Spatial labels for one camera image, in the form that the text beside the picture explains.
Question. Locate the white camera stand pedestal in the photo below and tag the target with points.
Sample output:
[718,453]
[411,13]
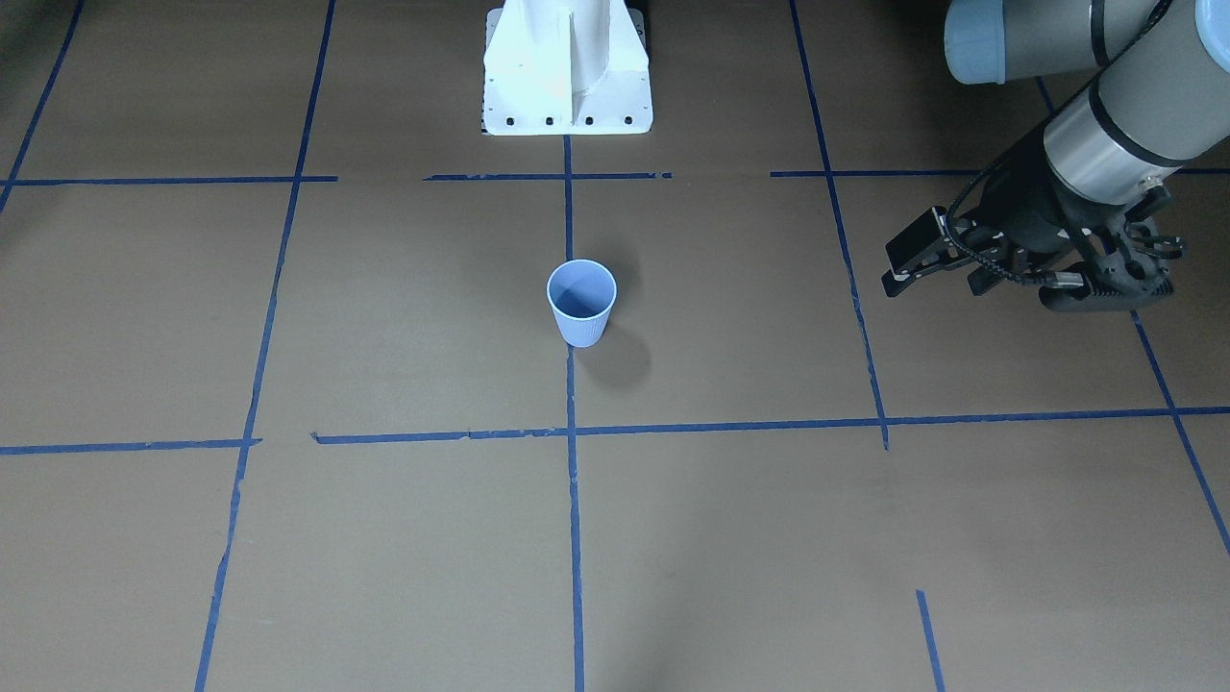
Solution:
[567,68]

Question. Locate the blue ribbed paper cup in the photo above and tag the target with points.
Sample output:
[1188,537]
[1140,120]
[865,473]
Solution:
[581,294]

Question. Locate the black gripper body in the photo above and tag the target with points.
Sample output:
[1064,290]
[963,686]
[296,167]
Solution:
[1030,217]

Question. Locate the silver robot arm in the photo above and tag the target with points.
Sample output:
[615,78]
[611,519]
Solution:
[1069,208]

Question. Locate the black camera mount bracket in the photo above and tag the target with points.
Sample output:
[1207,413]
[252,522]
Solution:
[1124,260]

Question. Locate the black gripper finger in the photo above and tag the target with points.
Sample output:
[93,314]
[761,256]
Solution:
[1012,268]
[923,248]

